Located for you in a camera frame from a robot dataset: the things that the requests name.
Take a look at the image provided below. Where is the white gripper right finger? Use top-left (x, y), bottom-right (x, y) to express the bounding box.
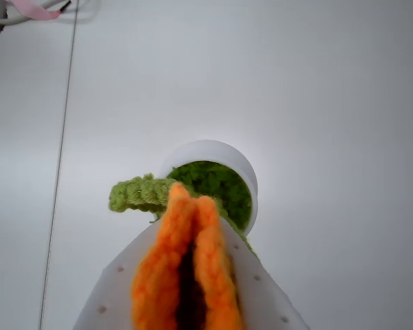
top-left (222, 221), bottom-right (311, 330)

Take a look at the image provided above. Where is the pink ribbon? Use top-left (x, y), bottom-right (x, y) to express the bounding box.
top-left (5, 0), bottom-right (61, 21)

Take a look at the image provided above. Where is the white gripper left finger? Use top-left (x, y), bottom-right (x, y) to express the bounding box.
top-left (72, 221), bottom-right (163, 330)

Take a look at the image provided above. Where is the white cable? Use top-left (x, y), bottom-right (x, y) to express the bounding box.
top-left (0, 0), bottom-right (90, 27)

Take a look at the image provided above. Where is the crochet sunflower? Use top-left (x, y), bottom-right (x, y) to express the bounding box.
top-left (108, 139), bottom-right (260, 330)

